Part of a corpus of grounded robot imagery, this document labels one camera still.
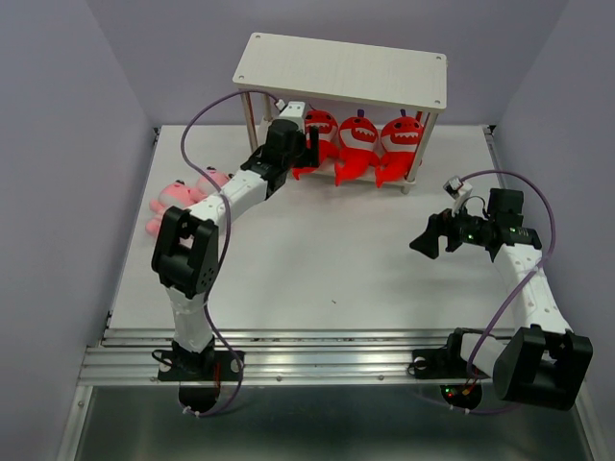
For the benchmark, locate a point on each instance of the white two-tier shelf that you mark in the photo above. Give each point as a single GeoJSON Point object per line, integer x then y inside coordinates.
{"type": "Point", "coordinates": [366, 75]}

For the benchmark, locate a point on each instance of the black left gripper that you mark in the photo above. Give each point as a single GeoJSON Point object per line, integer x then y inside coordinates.
{"type": "Point", "coordinates": [308, 157]}

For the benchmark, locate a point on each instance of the aluminium table edge rail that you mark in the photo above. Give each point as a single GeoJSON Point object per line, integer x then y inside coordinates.
{"type": "Point", "coordinates": [273, 357]}

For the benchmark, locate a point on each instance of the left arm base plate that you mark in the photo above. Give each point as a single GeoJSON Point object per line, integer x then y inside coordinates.
{"type": "Point", "coordinates": [224, 368]}

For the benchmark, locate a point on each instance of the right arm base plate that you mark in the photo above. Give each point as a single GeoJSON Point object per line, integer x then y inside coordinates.
{"type": "Point", "coordinates": [450, 363]}

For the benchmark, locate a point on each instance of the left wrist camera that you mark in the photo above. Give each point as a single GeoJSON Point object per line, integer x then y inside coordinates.
{"type": "Point", "coordinates": [293, 111]}

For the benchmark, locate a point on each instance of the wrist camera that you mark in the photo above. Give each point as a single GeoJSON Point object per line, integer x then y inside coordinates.
{"type": "Point", "coordinates": [293, 111]}
{"type": "Point", "coordinates": [460, 191]}

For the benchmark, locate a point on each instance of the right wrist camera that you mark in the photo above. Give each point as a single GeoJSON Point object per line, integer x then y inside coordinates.
{"type": "Point", "coordinates": [460, 191]}

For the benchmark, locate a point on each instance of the pink striped plush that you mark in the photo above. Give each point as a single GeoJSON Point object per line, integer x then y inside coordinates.
{"type": "Point", "coordinates": [203, 187]}
{"type": "Point", "coordinates": [176, 194]}

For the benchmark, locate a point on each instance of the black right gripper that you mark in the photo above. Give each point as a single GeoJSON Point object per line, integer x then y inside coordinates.
{"type": "Point", "coordinates": [439, 224]}

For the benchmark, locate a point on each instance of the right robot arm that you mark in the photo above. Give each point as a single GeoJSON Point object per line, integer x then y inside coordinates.
{"type": "Point", "coordinates": [544, 363]}

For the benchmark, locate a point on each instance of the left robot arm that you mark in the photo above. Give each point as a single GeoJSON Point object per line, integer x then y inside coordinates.
{"type": "Point", "coordinates": [186, 254]}

